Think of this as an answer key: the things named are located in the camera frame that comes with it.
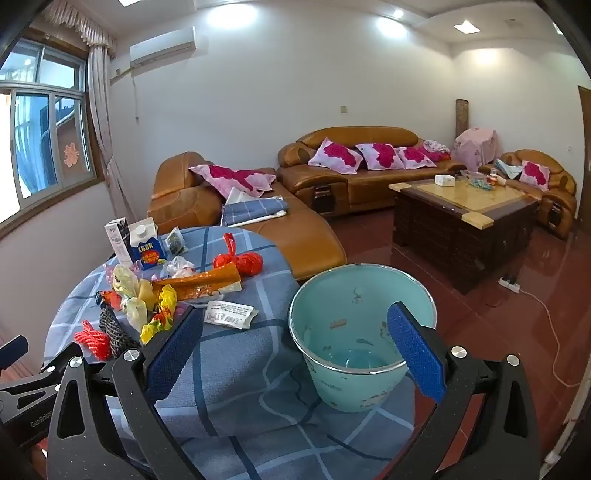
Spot rolled bamboo mat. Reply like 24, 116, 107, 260
455, 98, 469, 144

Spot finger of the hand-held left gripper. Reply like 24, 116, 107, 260
0, 336, 29, 370
0, 362, 64, 407

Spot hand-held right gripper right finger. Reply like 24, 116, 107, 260
386, 301, 541, 480

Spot teal trash bin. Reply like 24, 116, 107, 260
288, 264, 438, 414

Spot blue white milk carton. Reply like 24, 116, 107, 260
127, 220, 168, 272

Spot white cable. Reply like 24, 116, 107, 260
519, 286, 591, 388

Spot white printed sachet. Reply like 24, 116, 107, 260
203, 300, 259, 330

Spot small dark snack packet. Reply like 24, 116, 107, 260
165, 227, 189, 256

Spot brown leather chaise sofa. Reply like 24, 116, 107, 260
147, 151, 347, 282

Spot folded white cloth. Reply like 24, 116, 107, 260
225, 186, 264, 206

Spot window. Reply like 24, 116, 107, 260
0, 28, 103, 232

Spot pink cloth cover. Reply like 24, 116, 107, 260
451, 128, 502, 167

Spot red plastic bag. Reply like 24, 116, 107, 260
212, 232, 264, 278

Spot pink floral blanket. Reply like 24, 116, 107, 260
422, 138, 451, 161

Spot white air conditioner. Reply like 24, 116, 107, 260
129, 26, 197, 65

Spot brown leather armchair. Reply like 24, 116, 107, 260
478, 148, 578, 238

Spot folded blue plaid cloth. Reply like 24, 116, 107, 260
221, 196, 289, 227

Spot yellow plastic bag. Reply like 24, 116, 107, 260
112, 264, 153, 334

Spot black mesh scrubber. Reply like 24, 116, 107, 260
99, 307, 141, 358

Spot clear plastic bag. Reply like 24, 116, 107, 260
165, 255, 197, 278

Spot blue plaid tablecloth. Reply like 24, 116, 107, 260
44, 225, 416, 480

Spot long brown leather sofa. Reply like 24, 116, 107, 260
277, 126, 467, 217

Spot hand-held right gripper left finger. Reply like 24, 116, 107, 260
46, 305, 206, 480

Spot large pink floral pillow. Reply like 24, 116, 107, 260
188, 164, 278, 198

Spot red mesh net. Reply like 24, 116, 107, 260
74, 320, 112, 361

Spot white black carton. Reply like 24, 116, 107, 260
104, 217, 134, 268

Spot round ceiling light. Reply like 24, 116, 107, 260
376, 14, 407, 38

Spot dark wooden coffee table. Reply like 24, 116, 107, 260
388, 178, 541, 295

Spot light blue clothes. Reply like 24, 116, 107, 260
495, 159, 525, 178

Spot orange snack wrapper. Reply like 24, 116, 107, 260
151, 267, 243, 303

